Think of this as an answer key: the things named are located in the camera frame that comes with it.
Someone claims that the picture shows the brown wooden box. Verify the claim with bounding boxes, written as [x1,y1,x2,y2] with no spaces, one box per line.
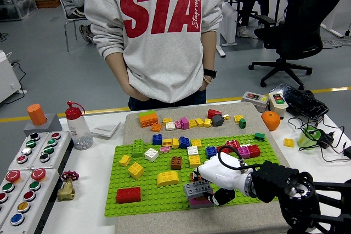
[33,0,61,9]

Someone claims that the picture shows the white wall switch plate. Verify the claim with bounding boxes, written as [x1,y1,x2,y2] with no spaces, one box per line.
[90,121,121,139]

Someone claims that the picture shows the red long brick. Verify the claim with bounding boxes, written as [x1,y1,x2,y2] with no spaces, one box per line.
[116,186,142,204]

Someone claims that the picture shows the white cabinet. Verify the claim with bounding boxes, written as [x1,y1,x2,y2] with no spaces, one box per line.
[0,50,28,105]

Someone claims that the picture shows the white red-green switch box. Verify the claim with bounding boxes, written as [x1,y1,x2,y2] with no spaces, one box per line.
[268,92,289,117]

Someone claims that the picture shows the black robot hand cable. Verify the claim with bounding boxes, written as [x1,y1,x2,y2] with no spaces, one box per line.
[217,145,264,174]

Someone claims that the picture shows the white desk leg frame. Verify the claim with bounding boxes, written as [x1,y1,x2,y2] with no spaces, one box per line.
[320,0,351,39]

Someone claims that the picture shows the grey two-button switch box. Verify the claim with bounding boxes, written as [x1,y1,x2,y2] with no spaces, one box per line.
[241,90,270,113]

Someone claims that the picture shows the grey square block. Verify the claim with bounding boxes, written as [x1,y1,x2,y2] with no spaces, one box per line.
[23,113,63,137]

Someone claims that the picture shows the thin black wires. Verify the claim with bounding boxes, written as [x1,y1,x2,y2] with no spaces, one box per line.
[287,116,351,163]

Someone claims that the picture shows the grey metal chair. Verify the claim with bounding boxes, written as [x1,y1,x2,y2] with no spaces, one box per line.
[56,0,95,53]

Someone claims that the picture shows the black office chair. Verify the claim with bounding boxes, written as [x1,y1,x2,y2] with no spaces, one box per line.
[248,0,350,88]

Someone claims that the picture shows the white computer tower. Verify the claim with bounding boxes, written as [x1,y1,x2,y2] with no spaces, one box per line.
[220,1,238,46]

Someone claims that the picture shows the grey four-button box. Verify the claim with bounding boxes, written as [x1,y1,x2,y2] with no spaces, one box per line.
[31,130,72,169]
[7,132,50,171]

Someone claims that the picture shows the black power adapter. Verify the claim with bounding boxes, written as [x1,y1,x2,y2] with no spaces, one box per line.
[319,130,336,149]

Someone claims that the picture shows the lime green tall brick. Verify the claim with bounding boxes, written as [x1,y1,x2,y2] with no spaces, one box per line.
[132,139,145,158]

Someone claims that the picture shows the brass valve red handwheel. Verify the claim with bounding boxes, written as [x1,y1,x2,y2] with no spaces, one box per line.
[56,170,80,202]

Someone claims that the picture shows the yellow arch brick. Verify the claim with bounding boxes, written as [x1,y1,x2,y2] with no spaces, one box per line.
[156,170,180,187]

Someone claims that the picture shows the clear plastic crate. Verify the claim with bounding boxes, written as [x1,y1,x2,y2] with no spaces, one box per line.
[0,0,38,22]

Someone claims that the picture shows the grey box red mushroom button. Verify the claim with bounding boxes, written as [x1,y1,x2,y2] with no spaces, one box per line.
[0,169,32,228]
[0,168,61,234]

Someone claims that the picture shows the orange large brick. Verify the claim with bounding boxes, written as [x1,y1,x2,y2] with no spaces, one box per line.
[138,113,160,129]

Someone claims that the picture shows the orange cylinder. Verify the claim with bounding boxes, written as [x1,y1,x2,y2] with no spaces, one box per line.
[26,104,48,126]

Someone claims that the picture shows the green translucent cup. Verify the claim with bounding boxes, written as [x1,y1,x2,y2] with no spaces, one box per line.
[297,125,321,151]

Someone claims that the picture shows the black handheld controller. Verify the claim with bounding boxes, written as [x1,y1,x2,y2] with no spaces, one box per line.
[270,83,329,121]

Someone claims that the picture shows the light grey long brick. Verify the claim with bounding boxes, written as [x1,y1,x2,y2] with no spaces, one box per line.
[183,180,214,201]

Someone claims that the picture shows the standing person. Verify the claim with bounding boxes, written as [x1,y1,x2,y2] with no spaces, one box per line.
[84,0,226,111]

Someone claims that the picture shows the clear bottle red cap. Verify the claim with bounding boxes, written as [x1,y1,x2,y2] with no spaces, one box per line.
[65,100,94,151]

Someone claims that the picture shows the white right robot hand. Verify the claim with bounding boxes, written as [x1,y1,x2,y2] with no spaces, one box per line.
[191,153,252,207]

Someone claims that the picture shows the seated person dark trousers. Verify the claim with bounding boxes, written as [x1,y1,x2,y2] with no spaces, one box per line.
[236,0,288,39]

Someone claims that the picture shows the orange fruit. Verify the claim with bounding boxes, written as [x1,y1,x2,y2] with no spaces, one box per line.
[261,111,281,132]

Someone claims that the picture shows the grey-brown foam mat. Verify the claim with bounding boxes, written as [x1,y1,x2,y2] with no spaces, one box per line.
[114,101,319,234]

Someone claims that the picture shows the green studded baseplate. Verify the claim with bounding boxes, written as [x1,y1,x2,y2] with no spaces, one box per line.
[104,133,286,218]

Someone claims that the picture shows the dark grey sloped brick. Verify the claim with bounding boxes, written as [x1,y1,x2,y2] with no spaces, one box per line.
[211,113,225,128]

